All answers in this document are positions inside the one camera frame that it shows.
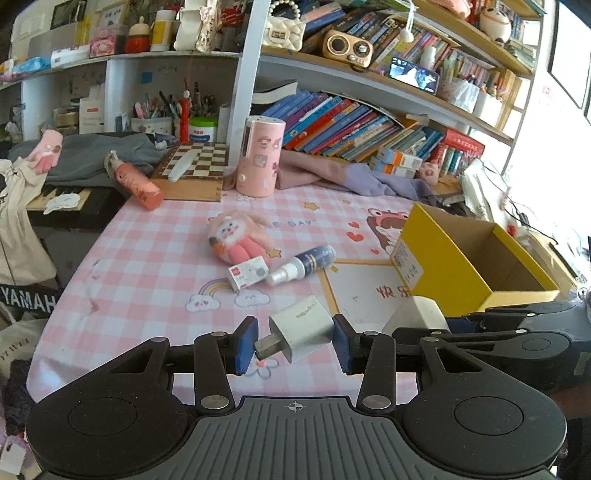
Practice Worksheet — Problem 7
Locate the beige hoodie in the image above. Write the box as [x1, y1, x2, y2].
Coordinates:
[0, 157, 58, 287]

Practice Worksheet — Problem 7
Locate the white plastic bag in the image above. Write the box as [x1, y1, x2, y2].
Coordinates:
[462, 159, 509, 220]

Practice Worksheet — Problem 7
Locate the red white figurine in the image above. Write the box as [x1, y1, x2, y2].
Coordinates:
[124, 16, 151, 54]

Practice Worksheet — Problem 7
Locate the row of slanted colourful books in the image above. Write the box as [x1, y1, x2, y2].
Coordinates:
[261, 90, 444, 162]

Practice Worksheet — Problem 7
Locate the white bookshelf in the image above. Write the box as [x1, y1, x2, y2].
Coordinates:
[0, 0, 546, 148]

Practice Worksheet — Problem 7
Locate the white tissue pack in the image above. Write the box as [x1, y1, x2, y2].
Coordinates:
[50, 45, 90, 69]

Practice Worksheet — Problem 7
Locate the yellow white bottle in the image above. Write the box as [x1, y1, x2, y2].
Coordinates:
[150, 8, 178, 52]

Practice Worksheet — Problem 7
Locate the cream rectangular block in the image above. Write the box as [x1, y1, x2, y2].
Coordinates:
[382, 295, 450, 335]

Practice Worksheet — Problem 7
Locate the white storage bin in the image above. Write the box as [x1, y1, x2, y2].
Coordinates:
[473, 90, 504, 129]

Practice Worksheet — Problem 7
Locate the pink plush toy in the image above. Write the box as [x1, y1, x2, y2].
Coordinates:
[206, 209, 273, 265]

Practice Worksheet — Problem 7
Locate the white blue orange carton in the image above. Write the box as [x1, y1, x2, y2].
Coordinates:
[376, 147, 424, 169]
[369, 159, 419, 180]

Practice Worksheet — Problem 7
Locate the white shopping bag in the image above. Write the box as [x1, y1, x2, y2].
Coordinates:
[0, 318, 49, 384]

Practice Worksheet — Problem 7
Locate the white pen holder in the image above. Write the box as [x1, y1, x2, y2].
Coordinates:
[130, 117, 174, 137]

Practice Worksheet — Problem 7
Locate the pink pump bottle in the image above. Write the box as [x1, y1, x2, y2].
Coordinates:
[104, 150, 165, 212]

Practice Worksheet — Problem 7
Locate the pink gift box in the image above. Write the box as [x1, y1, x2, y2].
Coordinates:
[88, 25, 127, 58]

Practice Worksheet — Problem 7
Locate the wooden chess box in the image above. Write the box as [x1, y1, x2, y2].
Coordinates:
[150, 142, 229, 203]

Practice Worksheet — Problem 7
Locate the white jar green lid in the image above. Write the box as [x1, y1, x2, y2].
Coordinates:
[188, 116, 219, 144]

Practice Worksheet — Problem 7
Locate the cream printed handbag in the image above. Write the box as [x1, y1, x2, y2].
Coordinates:
[173, 0, 218, 52]

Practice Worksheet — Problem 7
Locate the white power adapter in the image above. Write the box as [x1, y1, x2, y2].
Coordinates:
[253, 295, 335, 364]

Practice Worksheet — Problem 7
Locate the wooden retro radio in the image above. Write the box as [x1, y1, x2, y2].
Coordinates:
[322, 28, 376, 70]

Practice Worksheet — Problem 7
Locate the pink glove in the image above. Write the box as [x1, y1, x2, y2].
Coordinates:
[25, 129, 63, 175]

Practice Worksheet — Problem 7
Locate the pink sticker-covered cylinder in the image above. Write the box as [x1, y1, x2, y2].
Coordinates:
[235, 115, 284, 198]

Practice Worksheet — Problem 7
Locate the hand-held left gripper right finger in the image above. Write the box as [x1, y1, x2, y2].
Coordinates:
[331, 314, 504, 414]

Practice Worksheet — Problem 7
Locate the yellow cardboard box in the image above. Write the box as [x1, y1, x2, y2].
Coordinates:
[390, 203, 561, 319]

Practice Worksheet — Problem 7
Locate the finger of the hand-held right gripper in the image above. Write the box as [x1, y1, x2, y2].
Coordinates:
[447, 300, 575, 330]
[392, 327, 571, 370]

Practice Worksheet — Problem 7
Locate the desktop with pink checked tablecloth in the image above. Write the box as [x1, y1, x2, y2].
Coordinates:
[25, 182, 467, 407]

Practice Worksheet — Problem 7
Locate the blue packet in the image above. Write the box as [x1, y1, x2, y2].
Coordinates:
[11, 56, 51, 75]

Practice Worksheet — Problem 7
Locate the row of yellow slim books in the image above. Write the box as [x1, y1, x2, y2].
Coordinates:
[496, 69, 525, 139]

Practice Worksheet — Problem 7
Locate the white box red label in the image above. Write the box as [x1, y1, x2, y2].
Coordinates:
[79, 85, 106, 134]

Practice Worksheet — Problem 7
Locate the black panel white lettering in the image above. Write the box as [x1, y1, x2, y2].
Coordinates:
[0, 284, 63, 317]

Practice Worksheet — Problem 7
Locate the small white red box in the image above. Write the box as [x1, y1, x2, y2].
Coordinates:
[226, 257, 271, 292]

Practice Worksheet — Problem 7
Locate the phone with lit screen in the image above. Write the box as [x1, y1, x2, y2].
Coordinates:
[388, 56, 440, 95]

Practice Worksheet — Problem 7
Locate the red tassel ornament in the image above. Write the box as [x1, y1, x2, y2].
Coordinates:
[179, 90, 191, 144]

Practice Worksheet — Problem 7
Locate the long red box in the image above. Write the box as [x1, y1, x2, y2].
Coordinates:
[441, 128, 486, 158]

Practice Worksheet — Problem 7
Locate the bunch of pens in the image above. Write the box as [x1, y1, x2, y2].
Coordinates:
[134, 83, 218, 120]

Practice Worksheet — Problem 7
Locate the black piano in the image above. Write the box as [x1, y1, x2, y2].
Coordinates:
[28, 185, 127, 229]

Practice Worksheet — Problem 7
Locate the row of upright shelf books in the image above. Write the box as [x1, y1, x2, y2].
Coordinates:
[302, 0, 462, 75]

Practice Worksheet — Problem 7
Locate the white paper cutout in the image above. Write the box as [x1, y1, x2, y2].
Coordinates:
[44, 193, 81, 215]

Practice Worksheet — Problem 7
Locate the panda figurine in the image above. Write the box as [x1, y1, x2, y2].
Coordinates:
[478, 7, 513, 42]

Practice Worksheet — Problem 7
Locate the pink and purple garment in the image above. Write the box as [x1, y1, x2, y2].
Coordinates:
[276, 150, 437, 206]

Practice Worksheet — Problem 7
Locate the dark blue spray bottle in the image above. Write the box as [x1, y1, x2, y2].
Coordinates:
[265, 244, 336, 288]

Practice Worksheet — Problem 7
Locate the thick black book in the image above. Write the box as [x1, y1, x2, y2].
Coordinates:
[252, 78, 298, 104]

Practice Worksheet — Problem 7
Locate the black picture frame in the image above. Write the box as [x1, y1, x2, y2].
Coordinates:
[50, 0, 88, 29]

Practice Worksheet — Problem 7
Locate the white quilted purse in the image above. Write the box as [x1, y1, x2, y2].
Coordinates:
[263, 0, 306, 51]

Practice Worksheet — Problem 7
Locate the grey garment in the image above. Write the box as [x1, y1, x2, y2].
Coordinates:
[7, 131, 162, 188]

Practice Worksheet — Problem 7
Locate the clear pen organiser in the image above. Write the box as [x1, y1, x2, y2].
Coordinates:
[436, 53, 481, 114]

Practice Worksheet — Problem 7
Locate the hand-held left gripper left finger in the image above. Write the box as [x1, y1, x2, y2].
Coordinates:
[88, 316, 259, 414]

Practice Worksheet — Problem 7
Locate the white oblong case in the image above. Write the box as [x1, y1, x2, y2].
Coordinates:
[168, 152, 192, 183]

